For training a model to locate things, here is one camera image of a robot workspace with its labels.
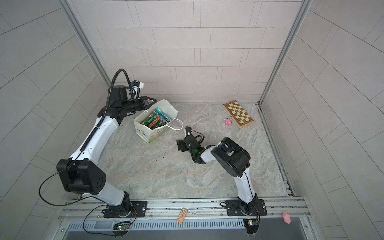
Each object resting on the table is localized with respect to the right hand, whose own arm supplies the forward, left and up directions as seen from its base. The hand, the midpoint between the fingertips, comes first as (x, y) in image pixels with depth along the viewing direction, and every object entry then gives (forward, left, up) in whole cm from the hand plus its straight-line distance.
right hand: (182, 140), depth 96 cm
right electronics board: (-46, -32, -3) cm, 56 cm away
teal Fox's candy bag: (+10, +9, +12) cm, 18 cm away
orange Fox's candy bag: (+7, +15, +13) cm, 21 cm away
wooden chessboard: (+18, -40, +1) cm, 44 cm away
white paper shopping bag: (-4, +16, +14) cm, 22 cm away
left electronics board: (-43, +25, +4) cm, 50 cm away
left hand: (+6, +8, +32) cm, 34 cm away
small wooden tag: (-41, -1, +1) cm, 41 cm away
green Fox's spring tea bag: (+5, +20, +14) cm, 26 cm away
